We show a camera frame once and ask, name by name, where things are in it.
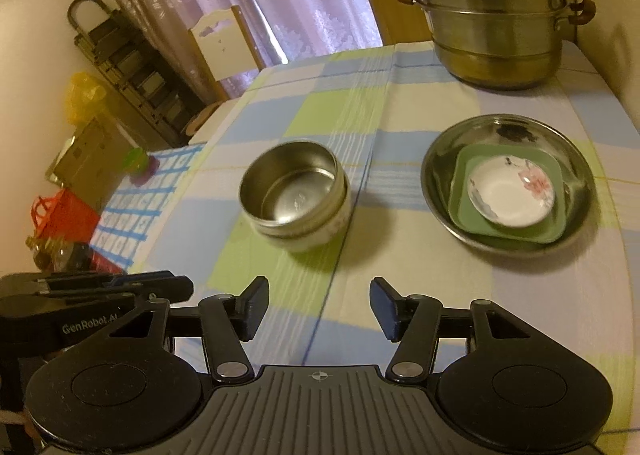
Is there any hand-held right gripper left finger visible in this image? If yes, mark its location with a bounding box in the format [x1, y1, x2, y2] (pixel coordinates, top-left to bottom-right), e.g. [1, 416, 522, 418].
[60, 276, 271, 381]

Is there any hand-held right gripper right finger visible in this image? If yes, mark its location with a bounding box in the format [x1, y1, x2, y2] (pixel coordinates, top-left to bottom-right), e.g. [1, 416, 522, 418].
[369, 277, 566, 383]

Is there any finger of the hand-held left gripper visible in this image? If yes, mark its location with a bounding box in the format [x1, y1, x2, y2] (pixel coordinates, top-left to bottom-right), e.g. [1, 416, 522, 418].
[112, 272, 177, 282]
[37, 276, 195, 304]

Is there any white floral bowl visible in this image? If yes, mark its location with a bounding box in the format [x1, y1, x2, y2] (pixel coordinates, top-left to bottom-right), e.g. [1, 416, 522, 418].
[250, 170, 353, 254]

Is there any stainless steel bowl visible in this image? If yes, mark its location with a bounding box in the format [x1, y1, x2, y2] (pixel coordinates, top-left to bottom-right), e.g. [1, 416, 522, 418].
[238, 141, 347, 236]

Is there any green square plate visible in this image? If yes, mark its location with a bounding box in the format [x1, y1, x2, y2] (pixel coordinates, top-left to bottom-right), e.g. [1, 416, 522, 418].
[448, 144, 573, 245]

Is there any large stainless steel plate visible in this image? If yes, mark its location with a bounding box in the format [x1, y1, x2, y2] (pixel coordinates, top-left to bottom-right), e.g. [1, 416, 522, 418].
[420, 115, 597, 254]

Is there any small white floral plate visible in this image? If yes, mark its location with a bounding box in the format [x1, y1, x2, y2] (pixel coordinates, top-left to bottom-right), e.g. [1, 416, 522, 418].
[466, 157, 557, 228]

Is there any blue checked cloth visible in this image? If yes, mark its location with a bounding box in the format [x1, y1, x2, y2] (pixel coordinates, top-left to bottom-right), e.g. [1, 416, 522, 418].
[90, 144, 203, 272]

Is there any red bag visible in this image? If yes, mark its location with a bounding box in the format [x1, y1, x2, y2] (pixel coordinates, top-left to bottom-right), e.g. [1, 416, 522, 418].
[31, 189, 101, 248]

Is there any green and purple toy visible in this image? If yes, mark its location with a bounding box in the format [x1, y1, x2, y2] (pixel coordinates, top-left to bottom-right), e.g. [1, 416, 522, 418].
[125, 147, 161, 184]

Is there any cardboard box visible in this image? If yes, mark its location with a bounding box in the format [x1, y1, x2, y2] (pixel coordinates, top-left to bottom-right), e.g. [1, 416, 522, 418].
[45, 117, 133, 188]

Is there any yellow plastic bag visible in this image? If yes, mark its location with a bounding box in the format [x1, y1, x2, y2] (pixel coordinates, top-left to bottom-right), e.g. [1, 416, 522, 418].
[66, 72, 109, 126]

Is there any black folding rack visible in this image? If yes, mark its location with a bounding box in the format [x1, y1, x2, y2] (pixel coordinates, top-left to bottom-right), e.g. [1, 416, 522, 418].
[67, 0, 206, 148]

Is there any checked tablecloth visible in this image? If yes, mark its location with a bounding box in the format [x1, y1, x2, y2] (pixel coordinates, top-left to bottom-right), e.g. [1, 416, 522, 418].
[125, 40, 640, 446]

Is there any white wooden chair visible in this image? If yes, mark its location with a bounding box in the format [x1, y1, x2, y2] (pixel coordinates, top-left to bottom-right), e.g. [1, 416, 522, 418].
[187, 5, 262, 102]

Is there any stainless steel steamer pot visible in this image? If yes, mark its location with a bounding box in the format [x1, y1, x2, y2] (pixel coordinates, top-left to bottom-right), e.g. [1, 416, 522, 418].
[385, 0, 598, 90]

